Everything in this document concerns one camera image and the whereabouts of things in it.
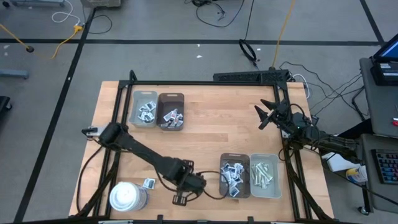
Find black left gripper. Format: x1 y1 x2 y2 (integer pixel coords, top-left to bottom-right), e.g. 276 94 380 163
172 172 208 207

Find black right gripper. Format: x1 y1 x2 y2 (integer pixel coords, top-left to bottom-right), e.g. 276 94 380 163
254 98 297 134

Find black perforated metal bar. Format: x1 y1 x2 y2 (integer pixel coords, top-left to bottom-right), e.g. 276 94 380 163
213 69 290 85

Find white wipes canister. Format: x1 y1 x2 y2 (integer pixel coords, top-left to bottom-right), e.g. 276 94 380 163
109 181 150 213

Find brown translucent plastic bin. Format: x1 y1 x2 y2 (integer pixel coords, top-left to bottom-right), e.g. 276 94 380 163
219 152 251 199
156 92 185 131

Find light grey plastic bin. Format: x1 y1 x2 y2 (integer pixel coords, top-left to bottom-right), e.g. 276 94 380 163
250 152 283 199
127 90 159 129

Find white box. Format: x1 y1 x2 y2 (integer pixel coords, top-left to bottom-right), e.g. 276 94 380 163
322 151 362 173

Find black diagonal beam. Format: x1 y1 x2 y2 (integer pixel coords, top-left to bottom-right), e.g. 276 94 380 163
335 118 374 141

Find wipes tub yellow label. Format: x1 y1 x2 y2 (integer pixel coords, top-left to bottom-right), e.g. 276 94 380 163
345 165 369 184

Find grey desk with printer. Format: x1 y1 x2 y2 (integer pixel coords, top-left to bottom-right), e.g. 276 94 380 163
359 57 398 138

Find black label printer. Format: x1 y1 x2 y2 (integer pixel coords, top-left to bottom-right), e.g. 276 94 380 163
369 60 398 87

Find black keyboard coloured keys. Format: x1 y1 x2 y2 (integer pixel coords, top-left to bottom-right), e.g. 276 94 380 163
371 148 398 185

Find laptop screen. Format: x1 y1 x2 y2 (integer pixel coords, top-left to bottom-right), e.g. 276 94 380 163
373 40 398 63

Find grey desk with keyboard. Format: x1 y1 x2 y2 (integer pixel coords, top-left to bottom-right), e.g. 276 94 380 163
358 133 398 215

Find grey equipment box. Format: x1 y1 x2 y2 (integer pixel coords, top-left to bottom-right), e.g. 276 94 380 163
80 0 123 9

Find black caster base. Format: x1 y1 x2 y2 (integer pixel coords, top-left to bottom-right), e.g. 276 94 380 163
0 95 13 119

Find grey floor stand foot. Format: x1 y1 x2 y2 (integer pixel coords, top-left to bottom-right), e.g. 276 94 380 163
0 68 31 80

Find grey equipment base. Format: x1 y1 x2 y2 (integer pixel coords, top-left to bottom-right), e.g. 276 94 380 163
9 0 66 7

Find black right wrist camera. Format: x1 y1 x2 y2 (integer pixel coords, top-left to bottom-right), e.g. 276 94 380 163
290 111 312 129

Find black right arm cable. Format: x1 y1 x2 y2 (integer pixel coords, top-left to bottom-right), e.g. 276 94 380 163
287 103 313 125

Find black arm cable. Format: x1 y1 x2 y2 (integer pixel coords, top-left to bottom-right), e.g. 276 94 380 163
75 144 105 214
287 103 313 125

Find white cable loop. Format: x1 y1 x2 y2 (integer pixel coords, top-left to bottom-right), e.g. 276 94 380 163
291 73 312 100

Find black coiled cable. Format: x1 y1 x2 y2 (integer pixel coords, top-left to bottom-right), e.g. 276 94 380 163
238 0 259 68

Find black floor cables tangle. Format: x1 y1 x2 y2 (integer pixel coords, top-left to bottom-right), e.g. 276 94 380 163
279 60 365 121

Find orange hanging cable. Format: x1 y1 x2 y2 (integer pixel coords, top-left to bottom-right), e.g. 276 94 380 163
271 0 297 70

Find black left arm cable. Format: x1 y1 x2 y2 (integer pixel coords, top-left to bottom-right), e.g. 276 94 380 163
75 144 105 214

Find black floor cable bundle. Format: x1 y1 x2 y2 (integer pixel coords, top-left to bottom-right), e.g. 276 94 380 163
185 0 246 29

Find thin black floor cable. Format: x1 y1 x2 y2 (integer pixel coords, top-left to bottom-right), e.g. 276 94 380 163
83 6 113 35

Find yellow extension cable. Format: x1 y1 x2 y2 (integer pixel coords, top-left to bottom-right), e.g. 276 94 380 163
0 23 85 60

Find white floor cable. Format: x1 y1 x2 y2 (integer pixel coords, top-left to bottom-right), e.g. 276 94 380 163
51 0 82 26

